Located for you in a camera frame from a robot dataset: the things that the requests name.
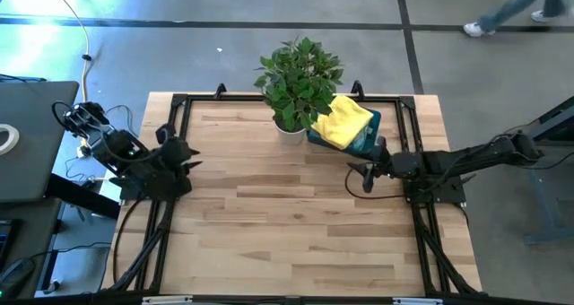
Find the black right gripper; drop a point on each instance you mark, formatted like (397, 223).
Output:
(397, 165)

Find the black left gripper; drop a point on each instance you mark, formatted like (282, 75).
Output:
(174, 154)

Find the teal plastic bin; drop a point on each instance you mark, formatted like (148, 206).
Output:
(323, 141)

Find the yellow microfiber towel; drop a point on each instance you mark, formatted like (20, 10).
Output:
(343, 121)

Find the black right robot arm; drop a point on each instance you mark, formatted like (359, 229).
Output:
(471, 159)

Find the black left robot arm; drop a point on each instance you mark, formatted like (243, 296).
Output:
(121, 154)

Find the white box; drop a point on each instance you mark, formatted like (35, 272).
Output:
(107, 188)

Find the green plant in white pot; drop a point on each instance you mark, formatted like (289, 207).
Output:
(298, 85)

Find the white power strip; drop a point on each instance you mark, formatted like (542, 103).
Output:
(81, 151)

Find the black desk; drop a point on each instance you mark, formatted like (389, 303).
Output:
(80, 195)

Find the white tape roll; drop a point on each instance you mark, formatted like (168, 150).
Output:
(16, 139)

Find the black keyboard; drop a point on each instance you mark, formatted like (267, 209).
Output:
(6, 242)

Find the black computer mouse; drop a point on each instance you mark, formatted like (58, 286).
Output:
(15, 276)

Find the person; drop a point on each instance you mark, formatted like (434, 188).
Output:
(515, 2)

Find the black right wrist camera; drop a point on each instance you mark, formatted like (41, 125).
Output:
(382, 144)

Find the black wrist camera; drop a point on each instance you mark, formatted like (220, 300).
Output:
(382, 144)
(164, 133)

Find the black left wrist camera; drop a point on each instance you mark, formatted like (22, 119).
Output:
(164, 133)

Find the black aluminium table frame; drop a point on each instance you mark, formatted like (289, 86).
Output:
(224, 98)

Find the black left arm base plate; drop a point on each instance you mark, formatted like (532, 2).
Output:
(123, 186)

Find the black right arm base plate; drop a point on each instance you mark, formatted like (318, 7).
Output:
(453, 193)

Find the silver bracket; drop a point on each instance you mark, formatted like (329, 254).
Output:
(417, 301)
(168, 300)

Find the grey metal table frame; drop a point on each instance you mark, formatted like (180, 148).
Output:
(536, 197)

